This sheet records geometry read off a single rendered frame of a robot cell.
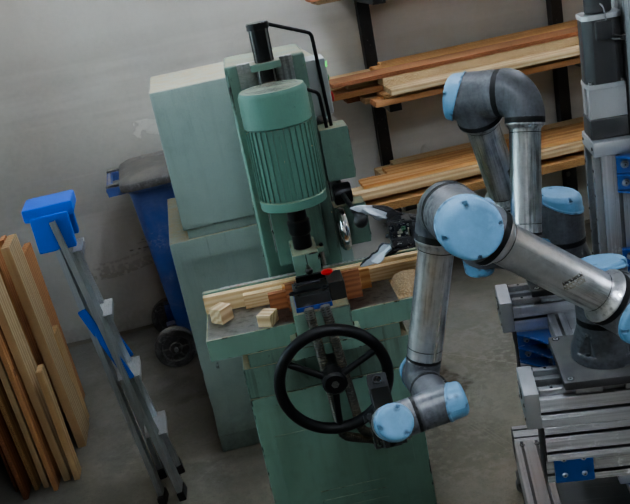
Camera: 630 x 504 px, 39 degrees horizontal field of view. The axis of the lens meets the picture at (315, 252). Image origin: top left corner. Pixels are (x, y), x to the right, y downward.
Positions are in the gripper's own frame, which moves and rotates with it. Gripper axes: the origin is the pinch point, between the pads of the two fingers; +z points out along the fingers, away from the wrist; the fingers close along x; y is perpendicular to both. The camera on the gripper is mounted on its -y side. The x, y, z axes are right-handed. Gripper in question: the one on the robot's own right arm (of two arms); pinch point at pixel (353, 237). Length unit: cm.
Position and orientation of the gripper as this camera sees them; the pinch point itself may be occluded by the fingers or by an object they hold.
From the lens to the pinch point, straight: 219.0
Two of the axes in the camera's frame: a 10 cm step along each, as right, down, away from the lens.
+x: 1.8, 9.4, 2.9
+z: -9.8, 2.0, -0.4
